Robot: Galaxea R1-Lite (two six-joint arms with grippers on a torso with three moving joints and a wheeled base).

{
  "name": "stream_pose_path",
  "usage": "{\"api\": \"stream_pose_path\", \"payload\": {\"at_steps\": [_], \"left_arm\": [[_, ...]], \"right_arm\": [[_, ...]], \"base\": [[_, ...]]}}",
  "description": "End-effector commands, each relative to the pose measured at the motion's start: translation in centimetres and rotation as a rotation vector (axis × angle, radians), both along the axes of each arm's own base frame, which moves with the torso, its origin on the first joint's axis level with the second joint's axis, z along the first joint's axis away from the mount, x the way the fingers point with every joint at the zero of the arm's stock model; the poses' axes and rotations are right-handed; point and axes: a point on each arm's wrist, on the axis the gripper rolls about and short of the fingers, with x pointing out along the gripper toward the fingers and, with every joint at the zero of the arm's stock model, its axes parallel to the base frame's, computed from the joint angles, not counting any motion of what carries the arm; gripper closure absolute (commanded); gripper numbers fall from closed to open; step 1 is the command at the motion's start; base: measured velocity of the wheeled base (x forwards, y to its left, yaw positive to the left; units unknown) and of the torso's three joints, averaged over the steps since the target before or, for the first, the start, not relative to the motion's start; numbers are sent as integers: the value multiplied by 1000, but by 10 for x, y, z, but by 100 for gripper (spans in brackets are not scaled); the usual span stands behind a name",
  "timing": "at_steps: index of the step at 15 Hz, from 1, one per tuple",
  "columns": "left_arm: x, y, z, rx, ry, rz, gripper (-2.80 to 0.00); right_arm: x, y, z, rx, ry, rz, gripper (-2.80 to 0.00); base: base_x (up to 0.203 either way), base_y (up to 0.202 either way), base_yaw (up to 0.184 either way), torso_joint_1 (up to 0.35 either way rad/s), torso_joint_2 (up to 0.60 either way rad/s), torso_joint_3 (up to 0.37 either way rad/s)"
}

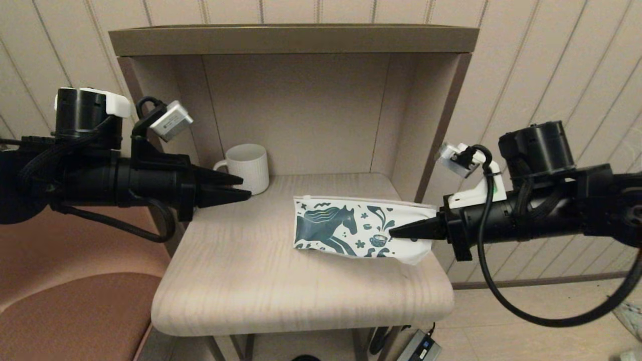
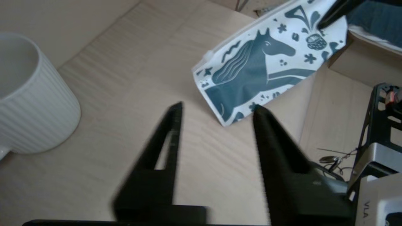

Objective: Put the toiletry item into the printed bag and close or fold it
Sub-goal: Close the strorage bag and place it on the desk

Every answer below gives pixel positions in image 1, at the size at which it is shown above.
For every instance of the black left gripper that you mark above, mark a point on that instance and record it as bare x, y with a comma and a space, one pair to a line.
160, 188

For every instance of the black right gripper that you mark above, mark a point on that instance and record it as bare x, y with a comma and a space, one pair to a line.
481, 223

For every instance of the white horse-print zip pouch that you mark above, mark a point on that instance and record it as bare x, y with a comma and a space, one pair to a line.
351, 230

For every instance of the white speckled floor bag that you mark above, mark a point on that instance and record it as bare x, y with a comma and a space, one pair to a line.
629, 316

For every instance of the white ribbed mug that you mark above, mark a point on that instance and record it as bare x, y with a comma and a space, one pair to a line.
248, 168

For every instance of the grey power adapter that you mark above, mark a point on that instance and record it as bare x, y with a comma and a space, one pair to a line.
419, 348

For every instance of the light wood nightstand shelf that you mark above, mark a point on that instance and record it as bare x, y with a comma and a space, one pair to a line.
301, 40

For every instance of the black round floor object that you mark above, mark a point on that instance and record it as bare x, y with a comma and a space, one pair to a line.
306, 358

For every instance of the brown upholstered chair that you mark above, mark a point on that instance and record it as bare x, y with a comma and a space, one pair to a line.
75, 321

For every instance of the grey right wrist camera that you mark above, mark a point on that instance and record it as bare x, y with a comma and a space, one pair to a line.
454, 160

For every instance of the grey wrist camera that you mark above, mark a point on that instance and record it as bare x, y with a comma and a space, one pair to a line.
173, 120
454, 160

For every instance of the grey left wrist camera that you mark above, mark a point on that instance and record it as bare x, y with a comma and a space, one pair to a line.
173, 120

